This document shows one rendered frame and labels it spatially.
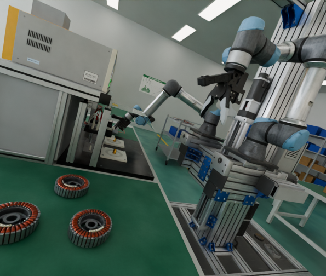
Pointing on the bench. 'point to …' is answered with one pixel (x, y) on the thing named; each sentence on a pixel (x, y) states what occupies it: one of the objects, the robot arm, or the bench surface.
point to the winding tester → (62, 52)
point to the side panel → (18, 118)
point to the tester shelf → (44, 79)
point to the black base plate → (134, 160)
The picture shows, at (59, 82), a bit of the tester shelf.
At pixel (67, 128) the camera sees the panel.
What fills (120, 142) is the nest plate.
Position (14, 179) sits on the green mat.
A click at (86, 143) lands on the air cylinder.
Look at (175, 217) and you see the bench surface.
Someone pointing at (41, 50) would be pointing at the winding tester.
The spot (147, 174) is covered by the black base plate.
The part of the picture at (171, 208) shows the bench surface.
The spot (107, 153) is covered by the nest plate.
